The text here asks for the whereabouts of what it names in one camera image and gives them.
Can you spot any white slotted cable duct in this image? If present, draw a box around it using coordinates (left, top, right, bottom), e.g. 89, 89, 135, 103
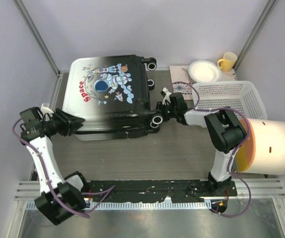
25, 199, 212, 211

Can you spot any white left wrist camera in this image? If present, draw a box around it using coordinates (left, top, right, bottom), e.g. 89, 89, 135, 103
40, 103, 54, 115

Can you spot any white round plate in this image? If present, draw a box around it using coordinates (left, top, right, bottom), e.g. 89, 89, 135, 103
188, 60, 223, 83

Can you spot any black white space suitcase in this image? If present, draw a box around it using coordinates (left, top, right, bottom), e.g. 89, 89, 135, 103
62, 55, 164, 141

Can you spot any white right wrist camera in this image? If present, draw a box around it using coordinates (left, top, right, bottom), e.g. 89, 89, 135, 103
161, 87, 171, 105

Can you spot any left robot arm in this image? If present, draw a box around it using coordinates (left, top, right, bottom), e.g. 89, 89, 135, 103
18, 107, 90, 226

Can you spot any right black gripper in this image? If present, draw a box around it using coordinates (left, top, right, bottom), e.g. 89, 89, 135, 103
149, 102, 177, 122

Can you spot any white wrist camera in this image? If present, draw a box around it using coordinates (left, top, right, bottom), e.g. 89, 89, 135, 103
161, 87, 171, 105
40, 103, 54, 115

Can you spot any white cylindrical bin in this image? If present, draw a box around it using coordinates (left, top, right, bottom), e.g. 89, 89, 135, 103
235, 119, 285, 176

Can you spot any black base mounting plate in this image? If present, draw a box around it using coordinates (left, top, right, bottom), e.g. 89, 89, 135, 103
83, 179, 237, 203

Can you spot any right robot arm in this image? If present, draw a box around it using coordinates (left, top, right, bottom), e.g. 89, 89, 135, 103
151, 91, 247, 196

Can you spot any white plastic mesh basket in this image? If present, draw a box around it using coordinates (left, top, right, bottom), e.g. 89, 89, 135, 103
192, 81, 268, 120

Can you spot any patterned cloth napkin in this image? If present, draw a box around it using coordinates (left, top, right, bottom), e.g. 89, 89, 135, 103
169, 65, 196, 100

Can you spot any yellow mug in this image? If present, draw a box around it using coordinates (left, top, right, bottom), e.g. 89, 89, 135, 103
217, 52, 237, 72

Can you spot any aluminium rail frame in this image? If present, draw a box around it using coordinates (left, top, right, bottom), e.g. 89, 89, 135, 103
14, 178, 285, 201

